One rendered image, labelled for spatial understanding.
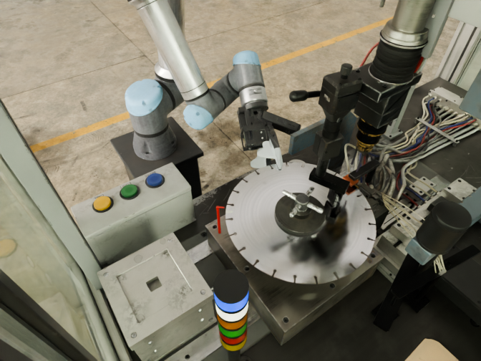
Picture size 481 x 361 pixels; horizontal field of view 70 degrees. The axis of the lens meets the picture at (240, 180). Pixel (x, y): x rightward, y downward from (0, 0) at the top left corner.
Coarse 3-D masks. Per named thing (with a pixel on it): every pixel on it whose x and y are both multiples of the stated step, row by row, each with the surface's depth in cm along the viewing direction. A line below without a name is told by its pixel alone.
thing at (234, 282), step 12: (216, 276) 44; (228, 276) 44; (240, 276) 44; (216, 288) 43; (228, 288) 43; (240, 288) 43; (216, 300) 43; (228, 300) 42; (240, 300) 42; (228, 312) 44
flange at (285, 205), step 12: (276, 204) 77; (288, 204) 77; (276, 216) 75; (288, 216) 75; (300, 216) 73; (312, 216) 75; (324, 216) 75; (288, 228) 73; (300, 228) 73; (312, 228) 73
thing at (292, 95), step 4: (292, 92) 61; (296, 92) 61; (300, 92) 61; (304, 92) 62; (308, 92) 62; (312, 92) 63; (316, 92) 63; (320, 92) 63; (292, 96) 61; (296, 96) 61; (300, 96) 61; (304, 96) 62; (308, 96) 62; (312, 96) 63; (316, 96) 63; (292, 100) 61; (296, 100) 61; (300, 100) 62; (304, 100) 63
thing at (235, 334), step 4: (244, 324) 49; (220, 328) 50; (240, 328) 49; (244, 328) 50; (224, 332) 50; (228, 332) 49; (232, 332) 49; (236, 332) 49; (240, 332) 50; (228, 336) 51; (232, 336) 50; (236, 336) 51
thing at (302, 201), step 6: (312, 186) 75; (282, 192) 75; (288, 192) 74; (306, 192) 74; (294, 198) 74; (300, 198) 73; (306, 198) 73; (300, 204) 72; (306, 204) 72; (312, 204) 72; (294, 210) 71; (300, 210) 73; (318, 210) 71
